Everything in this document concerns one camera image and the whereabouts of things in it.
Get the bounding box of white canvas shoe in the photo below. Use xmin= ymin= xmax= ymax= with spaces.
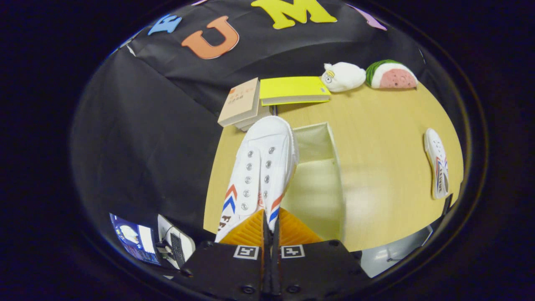
xmin=214 ymin=116 xmax=299 ymax=243
xmin=423 ymin=128 xmax=450 ymax=199

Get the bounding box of white flat device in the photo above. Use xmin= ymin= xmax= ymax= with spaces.
xmin=158 ymin=214 xmax=196 ymax=269

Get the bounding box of white plush toy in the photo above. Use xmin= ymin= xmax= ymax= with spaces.
xmin=321 ymin=62 xmax=367 ymax=92

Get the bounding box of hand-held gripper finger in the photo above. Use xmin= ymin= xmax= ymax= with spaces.
xmin=173 ymin=209 xmax=271 ymax=301
xmin=271 ymin=208 xmax=371 ymax=301

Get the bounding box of watermelon slice plush toy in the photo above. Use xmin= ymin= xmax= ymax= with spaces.
xmin=366 ymin=59 xmax=418 ymax=89

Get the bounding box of beige book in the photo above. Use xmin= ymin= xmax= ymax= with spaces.
xmin=217 ymin=77 xmax=260 ymax=127

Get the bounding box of green fabric storage box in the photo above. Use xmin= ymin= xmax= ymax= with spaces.
xmin=281 ymin=122 xmax=346 ymax=242

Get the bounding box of lit computer screen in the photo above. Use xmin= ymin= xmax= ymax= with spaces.
xmin=110 ymin=213 xmax=160 ymax=265

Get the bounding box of yellow book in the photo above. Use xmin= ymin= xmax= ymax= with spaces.
xmin=259 ymin=76 xmax=331 ymax=106

